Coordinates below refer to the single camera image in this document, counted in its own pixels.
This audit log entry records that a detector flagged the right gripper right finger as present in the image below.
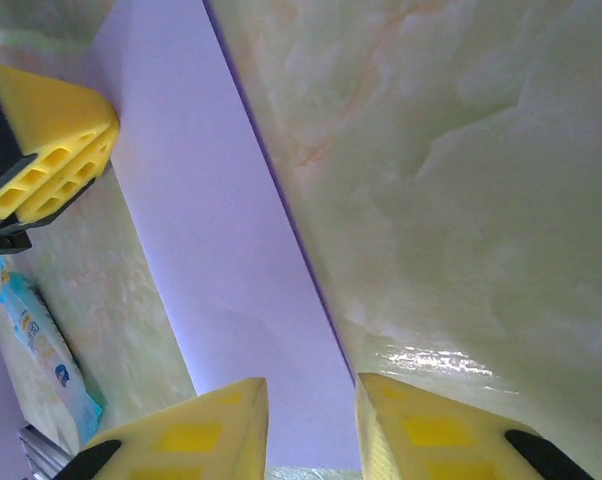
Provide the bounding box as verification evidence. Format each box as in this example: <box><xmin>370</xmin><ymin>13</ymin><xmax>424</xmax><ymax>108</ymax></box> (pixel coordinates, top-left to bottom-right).
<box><xmin>354</xmin><ymin>372</ymin><xmax>596</xmax><ymax>480</ymax></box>

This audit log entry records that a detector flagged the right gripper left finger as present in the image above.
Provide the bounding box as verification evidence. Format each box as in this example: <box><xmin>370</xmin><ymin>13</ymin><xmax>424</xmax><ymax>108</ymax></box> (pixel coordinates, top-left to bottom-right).
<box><xmin>65</xmin><ymin>377</ymin><xmax>271</xmax><ymax>480</ymax></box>

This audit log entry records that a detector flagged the blue wet wipes pack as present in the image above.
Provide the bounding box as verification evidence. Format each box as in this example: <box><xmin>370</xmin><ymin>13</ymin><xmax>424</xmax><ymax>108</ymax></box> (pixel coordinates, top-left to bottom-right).
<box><xmin>0</xmin><ymin>256</ymin><xmax>106</xmax><ymax>447</ymax></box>

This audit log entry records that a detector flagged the long aluminium frame rail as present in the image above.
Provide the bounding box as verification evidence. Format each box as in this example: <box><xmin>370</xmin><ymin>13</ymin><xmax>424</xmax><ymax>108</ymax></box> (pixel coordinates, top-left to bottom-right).
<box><xmin>18</xmin><ymin>423</ymin><xmax>82</xmax><ymax>480</ymax></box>

